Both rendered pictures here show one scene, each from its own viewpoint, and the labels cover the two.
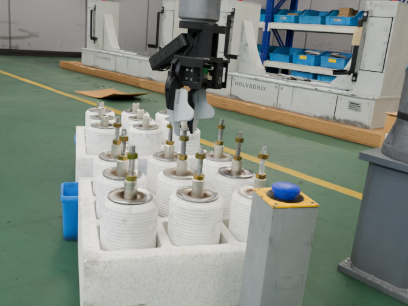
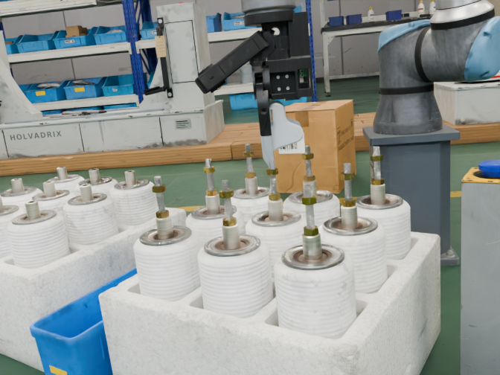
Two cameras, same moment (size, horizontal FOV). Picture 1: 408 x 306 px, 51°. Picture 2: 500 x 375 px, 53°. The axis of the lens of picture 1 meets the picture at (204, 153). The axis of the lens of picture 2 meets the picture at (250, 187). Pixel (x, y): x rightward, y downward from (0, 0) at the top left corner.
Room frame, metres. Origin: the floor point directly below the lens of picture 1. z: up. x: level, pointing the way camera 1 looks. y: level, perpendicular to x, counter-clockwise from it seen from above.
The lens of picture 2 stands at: (0.28, 0.52, 0.49)
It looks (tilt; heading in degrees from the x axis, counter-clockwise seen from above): 14 degrees down; 322
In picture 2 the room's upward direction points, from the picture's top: 6 degrees counter-clockwise
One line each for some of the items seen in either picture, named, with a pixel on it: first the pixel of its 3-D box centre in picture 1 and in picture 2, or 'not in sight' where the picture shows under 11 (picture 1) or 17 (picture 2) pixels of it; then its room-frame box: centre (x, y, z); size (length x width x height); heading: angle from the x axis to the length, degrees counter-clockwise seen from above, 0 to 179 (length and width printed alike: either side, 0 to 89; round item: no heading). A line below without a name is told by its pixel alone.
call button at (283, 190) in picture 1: (285, 192); (495, 170); (0.58, -0.12, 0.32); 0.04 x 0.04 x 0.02
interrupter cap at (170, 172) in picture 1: (181, 173); (276, 218); (0.83, 0.04, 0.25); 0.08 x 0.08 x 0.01
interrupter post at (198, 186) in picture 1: (198, 187); (349, 216); (0.72, 0.00, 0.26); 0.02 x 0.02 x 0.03
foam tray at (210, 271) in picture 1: (175, 246); (284, 315); (0.83, 0.04, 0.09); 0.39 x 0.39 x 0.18; 18
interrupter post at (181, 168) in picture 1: (181, 167); (275, 210); (0.83, 0.04, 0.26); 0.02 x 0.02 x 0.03
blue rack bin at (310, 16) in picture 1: (319, 17); (42, 42); (6.20, -1.40, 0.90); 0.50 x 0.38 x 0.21; 134
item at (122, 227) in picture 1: (128, 245); (317, 325); (0.68, 0.12, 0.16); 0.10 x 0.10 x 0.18
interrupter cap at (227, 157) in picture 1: (218, 156); (252, 193); (0.98, -0.03, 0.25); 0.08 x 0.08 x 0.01
